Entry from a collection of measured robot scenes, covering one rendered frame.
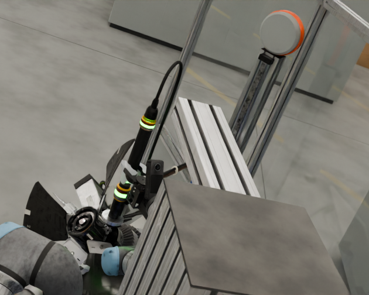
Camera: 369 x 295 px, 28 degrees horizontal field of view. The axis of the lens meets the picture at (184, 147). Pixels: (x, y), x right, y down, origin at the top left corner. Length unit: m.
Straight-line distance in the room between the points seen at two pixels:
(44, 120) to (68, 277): 3.84
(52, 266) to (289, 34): 1.28
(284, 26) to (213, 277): 1.76
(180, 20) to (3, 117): 2.84
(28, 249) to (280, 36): 1.29
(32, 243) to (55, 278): 0.10
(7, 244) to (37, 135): 3.58
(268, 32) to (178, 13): 5.03
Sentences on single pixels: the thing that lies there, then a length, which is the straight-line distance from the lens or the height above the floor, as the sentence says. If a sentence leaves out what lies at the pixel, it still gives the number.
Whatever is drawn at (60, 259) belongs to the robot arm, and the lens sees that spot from 1.76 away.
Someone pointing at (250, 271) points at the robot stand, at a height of 2.03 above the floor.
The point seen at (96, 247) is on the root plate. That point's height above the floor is 1.19.
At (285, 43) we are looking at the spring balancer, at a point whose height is 1.86.
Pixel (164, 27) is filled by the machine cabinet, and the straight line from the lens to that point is 7.72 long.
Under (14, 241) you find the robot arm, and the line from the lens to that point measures 1.78.
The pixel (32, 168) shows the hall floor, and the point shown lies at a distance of 4.94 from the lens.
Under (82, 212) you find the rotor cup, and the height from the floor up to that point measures 1.23.
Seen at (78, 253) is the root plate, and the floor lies 1.12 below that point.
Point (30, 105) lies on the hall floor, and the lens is 5.71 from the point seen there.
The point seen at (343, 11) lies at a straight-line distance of 2.60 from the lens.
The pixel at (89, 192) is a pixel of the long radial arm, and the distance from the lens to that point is 2.74.
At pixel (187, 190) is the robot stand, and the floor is 2.03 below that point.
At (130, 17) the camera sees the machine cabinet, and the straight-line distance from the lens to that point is 7.72.
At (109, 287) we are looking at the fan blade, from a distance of 2.25.
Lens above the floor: 2.57
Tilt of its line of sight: 26 degrees down
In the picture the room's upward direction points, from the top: 22 degrees clockwise
